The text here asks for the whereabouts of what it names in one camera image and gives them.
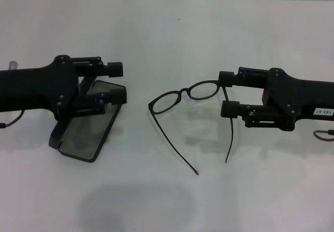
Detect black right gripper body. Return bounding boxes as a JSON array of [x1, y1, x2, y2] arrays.
[[262, 67, 334, 133]]

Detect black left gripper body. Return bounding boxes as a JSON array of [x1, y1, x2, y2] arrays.
[[0, 55, 82, 121]]

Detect black glasses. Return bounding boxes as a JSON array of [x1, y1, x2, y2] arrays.
[[148, 78, 234, 176]]

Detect black glasses case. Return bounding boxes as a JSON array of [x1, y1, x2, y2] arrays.
[[48, 76, 128, 164]]

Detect white number label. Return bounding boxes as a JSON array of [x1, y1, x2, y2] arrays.
[[312, 107, 334, 117]]

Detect grey left gripper cable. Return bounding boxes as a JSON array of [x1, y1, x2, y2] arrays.
[[0, 108, 26, 129]]

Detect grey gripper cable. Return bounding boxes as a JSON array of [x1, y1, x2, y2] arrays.
[[313, 128, 334, 141], [0, 108, 26, 129]]

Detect grey right gripper cable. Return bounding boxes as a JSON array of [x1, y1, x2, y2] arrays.
[[313, 128, 334, 141]]

